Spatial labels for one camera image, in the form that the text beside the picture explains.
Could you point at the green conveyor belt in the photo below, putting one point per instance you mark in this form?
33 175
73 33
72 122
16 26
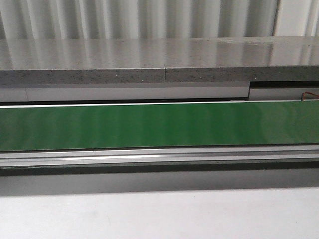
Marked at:
66 127

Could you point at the grey granite slab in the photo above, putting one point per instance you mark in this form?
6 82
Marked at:
155 61

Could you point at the white pleated curtain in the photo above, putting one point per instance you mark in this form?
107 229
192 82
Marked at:
157 19

